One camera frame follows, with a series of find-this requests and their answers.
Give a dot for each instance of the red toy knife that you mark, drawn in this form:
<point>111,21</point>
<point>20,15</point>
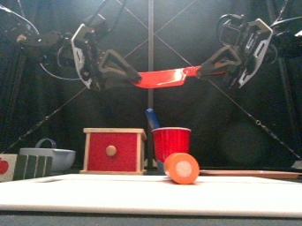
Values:
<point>163,78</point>

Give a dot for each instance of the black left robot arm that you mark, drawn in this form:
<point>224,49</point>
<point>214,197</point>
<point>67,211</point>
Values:
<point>37,39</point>

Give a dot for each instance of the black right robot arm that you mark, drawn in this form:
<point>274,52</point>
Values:
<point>289,36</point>

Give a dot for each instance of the wooden box with red front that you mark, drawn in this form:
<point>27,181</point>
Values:
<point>114,150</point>

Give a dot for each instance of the red plastic cup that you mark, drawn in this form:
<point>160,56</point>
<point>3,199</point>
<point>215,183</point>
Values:
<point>171,141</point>

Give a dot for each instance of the pale blue bowl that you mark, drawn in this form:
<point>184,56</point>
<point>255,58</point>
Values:
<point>52,159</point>

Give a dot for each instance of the orange toy carrot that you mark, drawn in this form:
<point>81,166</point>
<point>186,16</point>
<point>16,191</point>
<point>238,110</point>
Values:
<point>182,168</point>

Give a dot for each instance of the light wooden board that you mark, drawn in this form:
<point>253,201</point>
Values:
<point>251,174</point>

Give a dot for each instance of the apple and green stripe block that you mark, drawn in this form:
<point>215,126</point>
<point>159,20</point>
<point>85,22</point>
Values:
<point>25,167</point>

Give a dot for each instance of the white cutting board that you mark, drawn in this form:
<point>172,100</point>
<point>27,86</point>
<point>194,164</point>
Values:
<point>148,195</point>

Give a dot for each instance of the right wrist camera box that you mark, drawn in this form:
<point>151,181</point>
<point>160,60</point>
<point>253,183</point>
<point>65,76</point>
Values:
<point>231,29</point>

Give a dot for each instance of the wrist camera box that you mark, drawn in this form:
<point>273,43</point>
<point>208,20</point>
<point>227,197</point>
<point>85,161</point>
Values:
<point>96,23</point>
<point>231,29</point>

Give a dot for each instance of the grey vertical frame pole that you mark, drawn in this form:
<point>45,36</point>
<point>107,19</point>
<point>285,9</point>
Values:
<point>150,97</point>

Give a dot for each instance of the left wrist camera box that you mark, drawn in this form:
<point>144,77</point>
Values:
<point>96,23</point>

